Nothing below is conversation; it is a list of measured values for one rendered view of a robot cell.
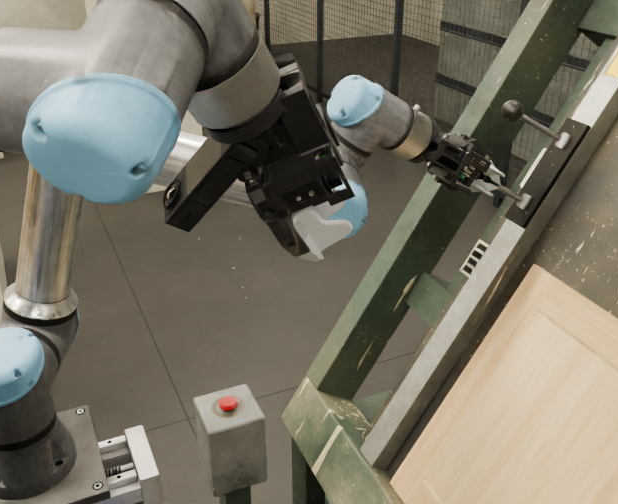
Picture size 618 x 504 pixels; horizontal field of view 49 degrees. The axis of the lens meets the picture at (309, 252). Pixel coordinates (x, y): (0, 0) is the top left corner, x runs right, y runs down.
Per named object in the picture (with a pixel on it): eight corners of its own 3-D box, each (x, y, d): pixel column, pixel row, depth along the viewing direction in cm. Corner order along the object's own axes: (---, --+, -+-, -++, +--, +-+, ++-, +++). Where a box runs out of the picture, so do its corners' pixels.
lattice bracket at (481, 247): (469, 274, 130) (459, 270, 128) (489, 243, 128) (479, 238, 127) (482, 284, 127) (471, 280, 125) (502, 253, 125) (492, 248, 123)
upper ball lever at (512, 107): (559, 153, 118) (494, 115, 117) (572, 134, 117) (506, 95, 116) (567, 155, 114) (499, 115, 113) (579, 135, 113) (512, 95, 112)
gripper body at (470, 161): (473, 199, 107) (421, 171, 101) (443, 181, 114) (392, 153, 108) (499, 157, 106) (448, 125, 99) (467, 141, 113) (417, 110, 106)
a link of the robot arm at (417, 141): (372, 141, 106) (399, 95, 104) (393, 153, 108) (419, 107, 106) (396, 157, 100) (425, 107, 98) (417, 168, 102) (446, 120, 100)
